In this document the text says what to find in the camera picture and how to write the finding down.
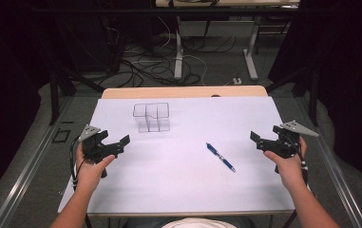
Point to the white power plug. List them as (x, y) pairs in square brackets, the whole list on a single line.
[(237, 81)]

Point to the person's left hand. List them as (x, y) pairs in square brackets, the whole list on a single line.
[(90, 172)]

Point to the metal floor rail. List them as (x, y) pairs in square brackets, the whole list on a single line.
[(20, 177), (333, 171)]

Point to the person's light shirt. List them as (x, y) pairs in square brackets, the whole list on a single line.
[(199, 223)]

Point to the black metal stand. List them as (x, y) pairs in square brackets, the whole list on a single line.
[(308, 85), (58, 91)]

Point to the white desk leg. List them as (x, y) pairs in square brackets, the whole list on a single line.
[(251, 53), (178, 53)]

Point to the white table mat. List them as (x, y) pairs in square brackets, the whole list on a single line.
[(181, 177)]

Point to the wooden table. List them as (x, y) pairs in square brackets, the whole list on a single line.
[(185, 91)]

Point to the blue pen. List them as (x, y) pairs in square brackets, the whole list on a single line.
[(220, 157)]

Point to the person's right hand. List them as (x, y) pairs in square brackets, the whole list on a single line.
[(288, 167)]

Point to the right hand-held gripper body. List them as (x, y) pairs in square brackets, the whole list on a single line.
[(283, 141)]

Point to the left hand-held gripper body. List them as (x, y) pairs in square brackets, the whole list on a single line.
[(97, 148)]

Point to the clear acrylic organizer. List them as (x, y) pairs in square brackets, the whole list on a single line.
[(151, 117)]

